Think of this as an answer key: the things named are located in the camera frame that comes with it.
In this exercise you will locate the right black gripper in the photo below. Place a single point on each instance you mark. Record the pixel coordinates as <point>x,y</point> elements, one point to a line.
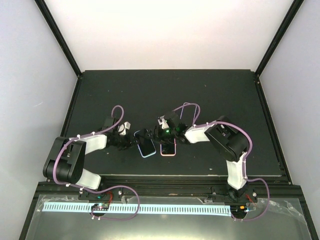
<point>157,135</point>

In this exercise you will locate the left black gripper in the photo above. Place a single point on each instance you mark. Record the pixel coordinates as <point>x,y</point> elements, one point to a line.
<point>130,142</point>

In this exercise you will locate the pink-edged phone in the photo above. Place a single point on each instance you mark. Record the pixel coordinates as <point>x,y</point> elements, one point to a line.
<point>168,149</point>

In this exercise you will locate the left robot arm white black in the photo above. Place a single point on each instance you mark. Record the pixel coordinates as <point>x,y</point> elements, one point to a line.
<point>66,159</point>

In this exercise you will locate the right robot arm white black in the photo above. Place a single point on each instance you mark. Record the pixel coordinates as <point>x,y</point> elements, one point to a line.
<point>231,141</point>

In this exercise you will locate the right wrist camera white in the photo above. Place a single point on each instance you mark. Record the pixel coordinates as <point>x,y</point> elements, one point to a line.
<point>162,122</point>

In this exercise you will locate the black front aluminium rail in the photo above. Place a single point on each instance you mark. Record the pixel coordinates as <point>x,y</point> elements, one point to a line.
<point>214,187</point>

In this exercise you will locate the white slotted cable duct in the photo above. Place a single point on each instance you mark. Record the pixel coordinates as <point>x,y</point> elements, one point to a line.
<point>131,209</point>

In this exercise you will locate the left black frame post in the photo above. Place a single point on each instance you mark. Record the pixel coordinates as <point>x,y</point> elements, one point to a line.
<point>46,13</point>

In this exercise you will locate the black frame post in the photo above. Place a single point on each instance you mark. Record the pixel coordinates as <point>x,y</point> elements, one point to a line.
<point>46,13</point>
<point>282,29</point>

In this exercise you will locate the right black frame post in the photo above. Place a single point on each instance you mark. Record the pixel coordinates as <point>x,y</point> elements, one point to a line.
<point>282,29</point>

